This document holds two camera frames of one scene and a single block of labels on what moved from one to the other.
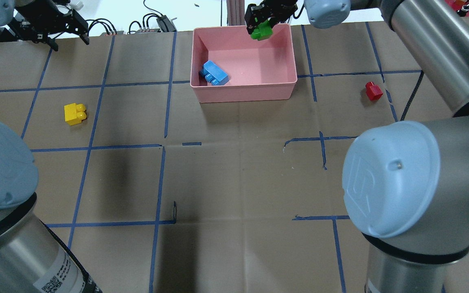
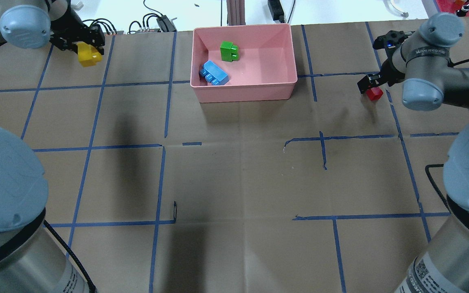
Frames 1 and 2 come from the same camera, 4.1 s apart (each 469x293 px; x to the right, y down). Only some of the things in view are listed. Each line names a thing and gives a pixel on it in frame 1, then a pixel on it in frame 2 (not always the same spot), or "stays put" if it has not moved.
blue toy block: x=213 y=73 stays put
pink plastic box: x=258 y=70 stays put
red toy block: x=373 y=92 stays put
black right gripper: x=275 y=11 to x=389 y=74
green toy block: x=263 y=31 to x=229 y=52
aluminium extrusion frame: x=235 y=12 stays put
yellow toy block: x=74 y=113 to x=88 y=55
